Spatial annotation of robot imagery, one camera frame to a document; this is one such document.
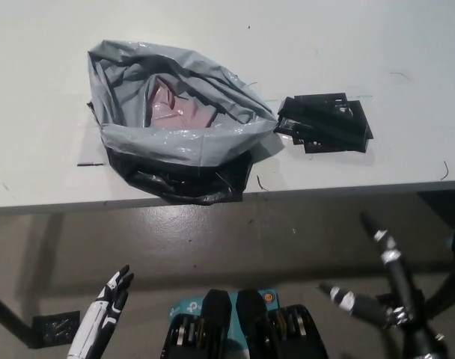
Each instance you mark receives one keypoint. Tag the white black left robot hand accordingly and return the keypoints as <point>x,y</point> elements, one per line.
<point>100,314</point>

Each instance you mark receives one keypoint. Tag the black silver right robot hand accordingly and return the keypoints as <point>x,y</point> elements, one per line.
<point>397,284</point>

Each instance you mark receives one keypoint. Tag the grey black plastic bag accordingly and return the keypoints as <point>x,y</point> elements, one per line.
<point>167,146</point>

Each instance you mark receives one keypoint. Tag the black slanted table leg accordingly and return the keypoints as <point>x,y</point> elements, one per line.
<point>6,318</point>

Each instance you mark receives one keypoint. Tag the thin black tape strip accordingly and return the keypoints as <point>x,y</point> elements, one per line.
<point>91,164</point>

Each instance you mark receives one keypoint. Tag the pink plastic packet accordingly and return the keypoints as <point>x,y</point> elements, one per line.
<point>182,112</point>

